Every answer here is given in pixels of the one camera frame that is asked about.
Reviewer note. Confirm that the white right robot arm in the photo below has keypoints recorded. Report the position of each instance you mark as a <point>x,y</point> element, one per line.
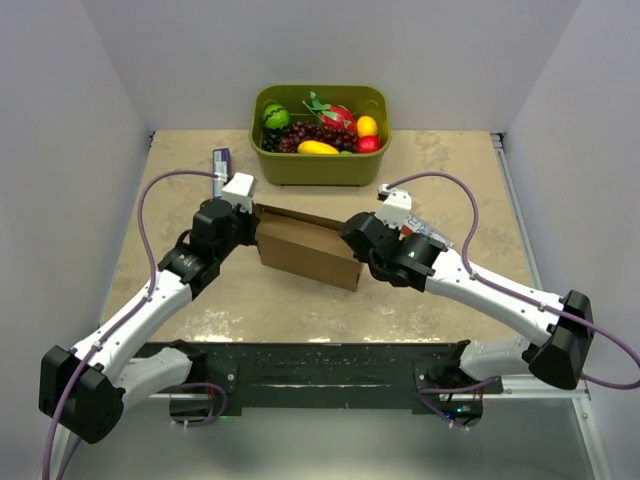
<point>554,331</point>

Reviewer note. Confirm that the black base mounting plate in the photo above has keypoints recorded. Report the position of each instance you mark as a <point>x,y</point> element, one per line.
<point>419,377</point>

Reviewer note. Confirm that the red white snack packet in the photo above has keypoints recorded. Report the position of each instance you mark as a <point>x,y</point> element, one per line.
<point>415,224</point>

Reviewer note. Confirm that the olive green plastic bin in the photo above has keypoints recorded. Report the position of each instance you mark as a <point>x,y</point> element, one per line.
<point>343,169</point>

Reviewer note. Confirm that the yellow toy lemon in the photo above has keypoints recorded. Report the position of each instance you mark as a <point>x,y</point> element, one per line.
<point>366,126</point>

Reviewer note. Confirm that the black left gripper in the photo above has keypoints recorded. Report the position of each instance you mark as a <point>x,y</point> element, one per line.
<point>252,222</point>

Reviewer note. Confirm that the purple toothpaste box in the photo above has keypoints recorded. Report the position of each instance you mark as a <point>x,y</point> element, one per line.
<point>222,170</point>

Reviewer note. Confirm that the yellow toy mango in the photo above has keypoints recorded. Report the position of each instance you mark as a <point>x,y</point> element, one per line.
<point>313,147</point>

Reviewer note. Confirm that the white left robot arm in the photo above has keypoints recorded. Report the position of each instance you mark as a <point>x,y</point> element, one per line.
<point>87,388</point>

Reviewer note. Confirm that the brown cardboard box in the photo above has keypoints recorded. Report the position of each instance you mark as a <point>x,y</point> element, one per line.
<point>306,245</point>

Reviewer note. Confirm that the purple toy grape bunch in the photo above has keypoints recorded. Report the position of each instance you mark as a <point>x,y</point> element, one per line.
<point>298,132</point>

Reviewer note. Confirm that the green toy watermelon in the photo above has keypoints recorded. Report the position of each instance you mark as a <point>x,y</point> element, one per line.
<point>276,117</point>

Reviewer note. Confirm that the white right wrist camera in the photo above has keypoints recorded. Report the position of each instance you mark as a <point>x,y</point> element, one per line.
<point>396,206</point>

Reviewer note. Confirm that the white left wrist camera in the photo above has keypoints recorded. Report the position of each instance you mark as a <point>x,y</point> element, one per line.
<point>239,191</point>

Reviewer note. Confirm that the red toy apple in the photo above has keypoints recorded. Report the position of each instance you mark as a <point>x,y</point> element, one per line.
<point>368,144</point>

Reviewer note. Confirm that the dark blue toy grapes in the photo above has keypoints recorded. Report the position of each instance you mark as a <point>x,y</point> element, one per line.
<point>271,141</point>

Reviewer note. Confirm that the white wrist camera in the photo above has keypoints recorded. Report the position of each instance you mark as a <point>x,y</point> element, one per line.
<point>239,191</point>
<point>396,206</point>

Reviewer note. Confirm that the pink toy dragon fruit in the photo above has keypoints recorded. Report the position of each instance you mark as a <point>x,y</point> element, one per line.
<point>329,115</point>

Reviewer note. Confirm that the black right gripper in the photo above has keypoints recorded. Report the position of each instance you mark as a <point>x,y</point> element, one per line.
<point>387,227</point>

